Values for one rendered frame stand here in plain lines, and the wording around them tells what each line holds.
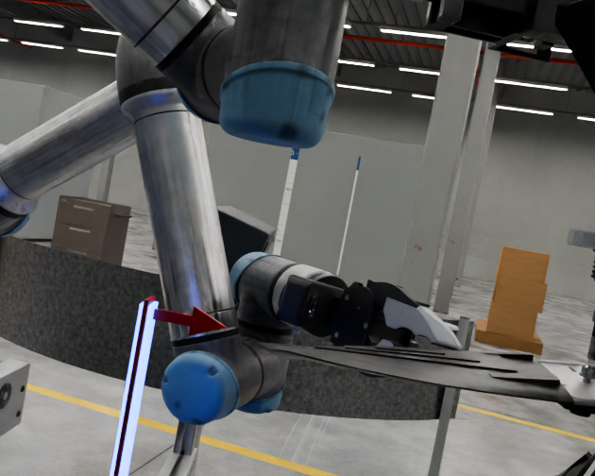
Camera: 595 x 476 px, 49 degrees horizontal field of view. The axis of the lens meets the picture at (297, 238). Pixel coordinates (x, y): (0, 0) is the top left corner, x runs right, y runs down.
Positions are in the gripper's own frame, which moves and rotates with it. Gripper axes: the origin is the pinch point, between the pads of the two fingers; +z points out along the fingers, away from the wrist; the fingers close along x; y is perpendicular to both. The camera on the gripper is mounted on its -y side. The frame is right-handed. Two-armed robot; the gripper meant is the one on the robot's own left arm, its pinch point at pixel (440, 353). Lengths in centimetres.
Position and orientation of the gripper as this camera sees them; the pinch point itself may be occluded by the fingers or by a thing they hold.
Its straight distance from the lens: 60.7
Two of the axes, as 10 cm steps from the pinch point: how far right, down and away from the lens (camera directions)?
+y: 7.7, 2.2, 6.0
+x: -2.7, 9.6, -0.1
